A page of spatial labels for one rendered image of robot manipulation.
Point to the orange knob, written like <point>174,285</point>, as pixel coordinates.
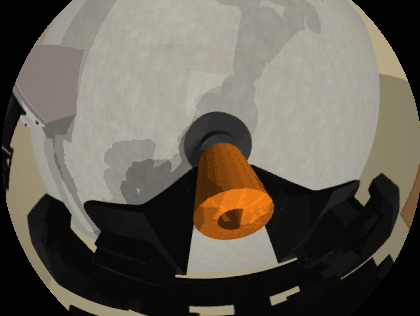
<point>230,201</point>

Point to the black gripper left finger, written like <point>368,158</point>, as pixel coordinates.
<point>166,220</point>

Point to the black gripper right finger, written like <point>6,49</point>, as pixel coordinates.
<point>297,210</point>

